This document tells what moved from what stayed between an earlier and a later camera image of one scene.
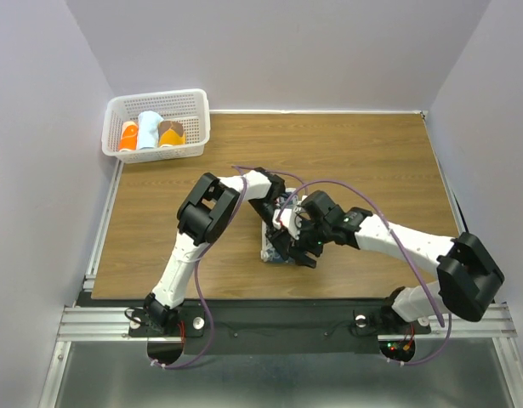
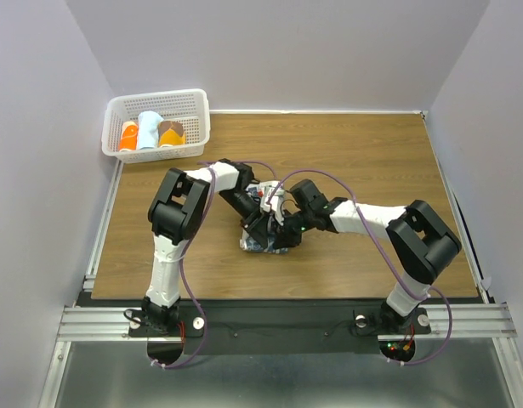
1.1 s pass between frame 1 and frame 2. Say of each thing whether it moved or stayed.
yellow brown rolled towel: stayed
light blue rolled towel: stayed
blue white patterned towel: moved
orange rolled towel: stayed
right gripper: moved
